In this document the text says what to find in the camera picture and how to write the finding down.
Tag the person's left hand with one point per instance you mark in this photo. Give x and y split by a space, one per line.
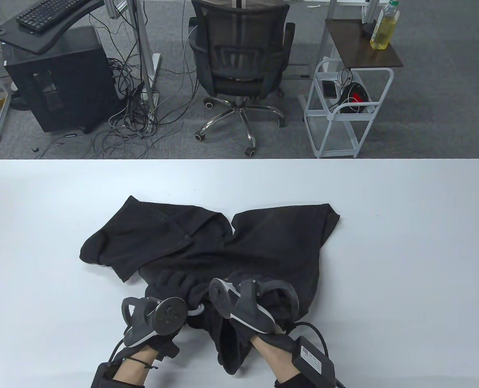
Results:
175 285

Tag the person's right hand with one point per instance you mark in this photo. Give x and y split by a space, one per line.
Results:
280 305

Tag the grey plastic hanger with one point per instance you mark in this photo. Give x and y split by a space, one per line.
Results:
197 311

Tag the black trousers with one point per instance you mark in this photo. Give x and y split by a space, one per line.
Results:
263 242

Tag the black forearm pack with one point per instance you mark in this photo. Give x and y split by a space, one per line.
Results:
314 357
102 376

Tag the person's left forearm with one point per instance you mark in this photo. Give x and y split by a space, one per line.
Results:
134 372

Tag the person's right forearm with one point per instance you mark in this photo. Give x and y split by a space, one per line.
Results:
272 359

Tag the grey hand controller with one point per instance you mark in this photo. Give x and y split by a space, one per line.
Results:
167 317
247 309

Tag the white rolling cart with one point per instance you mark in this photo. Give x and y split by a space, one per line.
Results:
336 153

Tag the black computer tower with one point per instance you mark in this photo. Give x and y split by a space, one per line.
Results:
70 89

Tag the smartphone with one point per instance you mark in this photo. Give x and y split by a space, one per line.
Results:
329 88

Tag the black mesh office chair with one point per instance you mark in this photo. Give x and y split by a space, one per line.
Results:
239 52

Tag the silver desk leg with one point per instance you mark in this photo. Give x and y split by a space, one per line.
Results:
142 40
330 8

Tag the dark brown side table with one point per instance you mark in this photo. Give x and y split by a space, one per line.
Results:
356 48

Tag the black keyboard tray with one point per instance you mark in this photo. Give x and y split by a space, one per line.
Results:
33 42

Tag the small black round object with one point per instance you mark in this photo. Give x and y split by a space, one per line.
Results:
368 28

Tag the yellow oil bottle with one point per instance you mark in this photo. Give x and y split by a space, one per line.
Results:
383 32

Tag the black keyboard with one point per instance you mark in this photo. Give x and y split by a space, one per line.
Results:
45 12

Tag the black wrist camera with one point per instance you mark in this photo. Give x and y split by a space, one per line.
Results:
169 349

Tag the aluminium frame rail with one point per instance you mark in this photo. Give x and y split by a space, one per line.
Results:
112 8

